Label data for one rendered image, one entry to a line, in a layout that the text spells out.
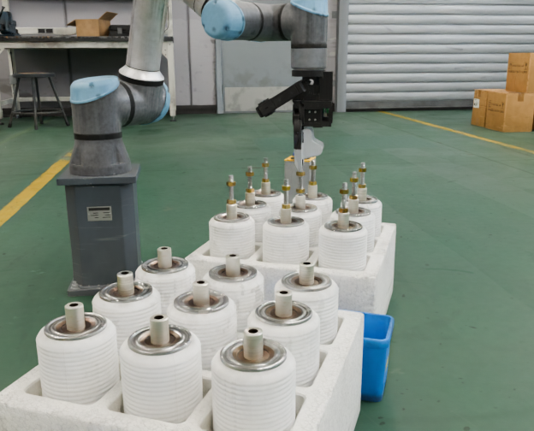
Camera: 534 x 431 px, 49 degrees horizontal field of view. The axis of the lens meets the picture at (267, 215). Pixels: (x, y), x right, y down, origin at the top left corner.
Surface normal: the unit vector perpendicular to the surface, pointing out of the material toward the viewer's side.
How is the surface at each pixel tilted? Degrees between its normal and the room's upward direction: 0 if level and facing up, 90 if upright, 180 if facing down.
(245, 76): 90
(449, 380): 0
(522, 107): 90
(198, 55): 90
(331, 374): 0
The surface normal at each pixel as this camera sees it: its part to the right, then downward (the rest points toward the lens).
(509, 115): 0.12, 0.25
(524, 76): -0.99, 0.05
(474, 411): 0.00, -0.97
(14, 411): -0.32, 0.25
